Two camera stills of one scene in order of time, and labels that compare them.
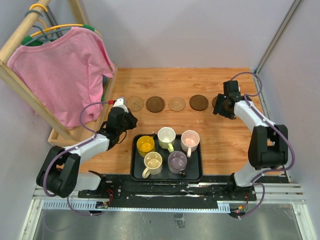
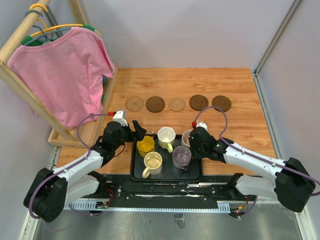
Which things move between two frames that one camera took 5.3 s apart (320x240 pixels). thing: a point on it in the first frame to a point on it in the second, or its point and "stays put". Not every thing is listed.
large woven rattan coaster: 134,103 stays put
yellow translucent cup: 145,145 stays put
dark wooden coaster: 198,102 stays put
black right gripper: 218,109 to 195,153
